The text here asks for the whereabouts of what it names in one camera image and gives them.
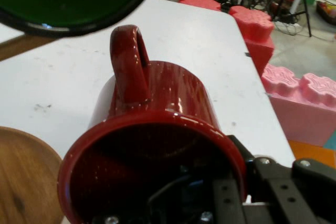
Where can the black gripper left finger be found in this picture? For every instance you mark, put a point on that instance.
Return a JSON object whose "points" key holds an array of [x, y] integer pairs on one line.
{"points": [[225, 200]]}

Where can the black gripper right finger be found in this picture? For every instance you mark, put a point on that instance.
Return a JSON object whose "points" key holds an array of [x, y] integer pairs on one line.
{"points": [[283, 190]]}

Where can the red enamel mug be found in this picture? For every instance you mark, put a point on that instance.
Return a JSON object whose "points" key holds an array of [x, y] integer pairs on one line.
{"points": [[170, 90]]}

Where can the orange foam floor tile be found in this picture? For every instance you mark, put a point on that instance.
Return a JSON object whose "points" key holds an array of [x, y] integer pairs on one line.
{"points": [[312, 153]]}

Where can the pink foam block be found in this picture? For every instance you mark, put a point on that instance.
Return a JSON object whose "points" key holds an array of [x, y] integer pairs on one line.
{"points": [[304, 108]]}

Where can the red foam block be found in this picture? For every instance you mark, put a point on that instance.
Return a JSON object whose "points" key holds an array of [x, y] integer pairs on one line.
{"points": [[252, 30]]}

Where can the black tripod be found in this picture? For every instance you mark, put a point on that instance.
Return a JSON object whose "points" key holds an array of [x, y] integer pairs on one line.
{"points": [[306, 9]]}

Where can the basket of toy fruit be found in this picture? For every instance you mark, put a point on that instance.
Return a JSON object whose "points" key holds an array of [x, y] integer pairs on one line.
{"points": [[326, 11]]}

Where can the wooden mug tree stand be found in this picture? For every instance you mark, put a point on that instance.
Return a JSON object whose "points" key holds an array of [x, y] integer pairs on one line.
{"points": [[23, 176]]}

